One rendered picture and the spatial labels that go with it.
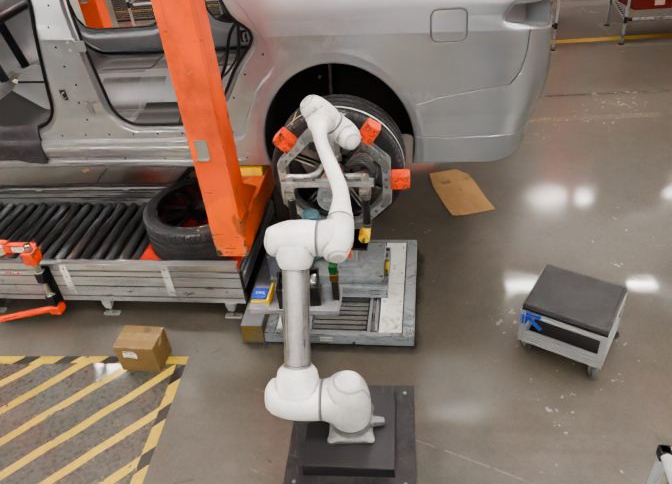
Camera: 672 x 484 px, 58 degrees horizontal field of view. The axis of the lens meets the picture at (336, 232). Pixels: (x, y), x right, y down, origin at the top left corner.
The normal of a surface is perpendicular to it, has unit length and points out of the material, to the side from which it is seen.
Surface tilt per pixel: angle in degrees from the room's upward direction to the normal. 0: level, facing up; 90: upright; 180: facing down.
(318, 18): 90
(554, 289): 0
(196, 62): 90
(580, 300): 0
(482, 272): 0
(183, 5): 90
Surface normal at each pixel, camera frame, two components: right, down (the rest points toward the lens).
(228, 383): -0.09, -0.81
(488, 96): -0.11, 0.59
